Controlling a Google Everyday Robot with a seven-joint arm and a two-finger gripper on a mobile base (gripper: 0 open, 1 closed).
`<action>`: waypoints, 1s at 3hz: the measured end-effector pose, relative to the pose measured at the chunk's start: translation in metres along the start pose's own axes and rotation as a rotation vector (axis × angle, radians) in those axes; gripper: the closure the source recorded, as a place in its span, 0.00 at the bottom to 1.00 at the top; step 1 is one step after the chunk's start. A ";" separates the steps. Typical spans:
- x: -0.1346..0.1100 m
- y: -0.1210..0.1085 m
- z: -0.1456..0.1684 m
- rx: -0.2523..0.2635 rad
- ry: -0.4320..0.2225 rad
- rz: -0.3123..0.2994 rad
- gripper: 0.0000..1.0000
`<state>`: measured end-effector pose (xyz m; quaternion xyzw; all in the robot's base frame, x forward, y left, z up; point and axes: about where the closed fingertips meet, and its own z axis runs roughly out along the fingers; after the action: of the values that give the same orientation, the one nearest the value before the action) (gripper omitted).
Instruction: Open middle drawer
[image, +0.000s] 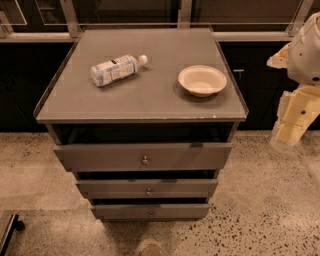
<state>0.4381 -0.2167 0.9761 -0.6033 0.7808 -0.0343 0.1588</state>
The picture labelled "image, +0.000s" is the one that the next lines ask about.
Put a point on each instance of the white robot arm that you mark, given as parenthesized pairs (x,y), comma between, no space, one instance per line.
(301,57)

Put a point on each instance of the grey bottom drawer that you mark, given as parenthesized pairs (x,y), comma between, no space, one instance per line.
(150,211)

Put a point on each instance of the metal window railing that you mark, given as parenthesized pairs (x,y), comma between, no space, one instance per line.
(229,20)

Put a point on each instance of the grey drawer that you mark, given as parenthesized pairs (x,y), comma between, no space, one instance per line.
(147,188)
(140,157)
(150,211)

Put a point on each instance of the grey drawer cabinet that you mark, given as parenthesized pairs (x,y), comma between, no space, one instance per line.
(147,107)

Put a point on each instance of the grey top drawer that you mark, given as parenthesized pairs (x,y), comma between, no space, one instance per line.
(140,157)

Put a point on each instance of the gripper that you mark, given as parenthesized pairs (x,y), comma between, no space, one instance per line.
(305,56)

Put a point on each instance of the plastic water bottle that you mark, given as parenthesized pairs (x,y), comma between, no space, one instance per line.
(116,69)

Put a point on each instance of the black caster wheel base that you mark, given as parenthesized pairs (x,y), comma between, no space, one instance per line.
(14,224)

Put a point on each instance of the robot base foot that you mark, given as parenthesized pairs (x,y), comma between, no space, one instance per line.
(151,250)

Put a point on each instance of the white paper bowl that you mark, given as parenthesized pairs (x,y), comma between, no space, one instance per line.
(201,80)

